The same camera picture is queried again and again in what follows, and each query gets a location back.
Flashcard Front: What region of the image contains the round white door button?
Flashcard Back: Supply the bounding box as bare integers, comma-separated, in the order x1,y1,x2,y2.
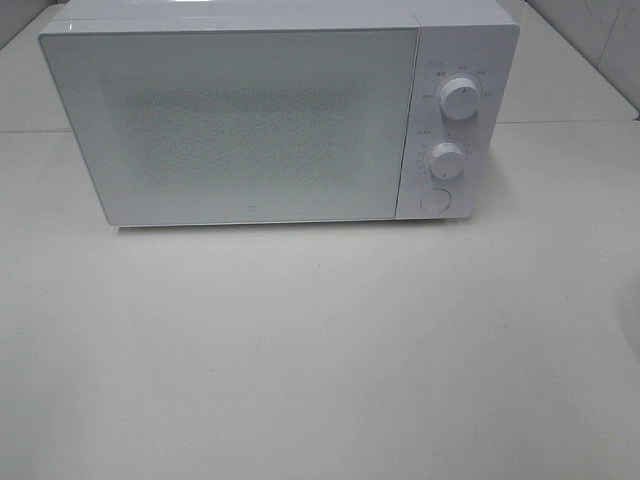
420,189,452,218

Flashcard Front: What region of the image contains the white microwave door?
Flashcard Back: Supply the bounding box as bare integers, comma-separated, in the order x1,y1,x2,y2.
40,29,417,227

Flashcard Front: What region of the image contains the lower white timer knob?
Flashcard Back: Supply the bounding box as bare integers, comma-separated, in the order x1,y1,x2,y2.
425,142,465,180

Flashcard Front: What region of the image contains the white microwave oven body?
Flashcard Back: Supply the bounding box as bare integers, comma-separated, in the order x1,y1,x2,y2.
38,1,520,221

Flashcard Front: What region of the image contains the upper white power knob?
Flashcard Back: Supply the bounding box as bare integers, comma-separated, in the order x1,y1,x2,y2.
437,74,481,121

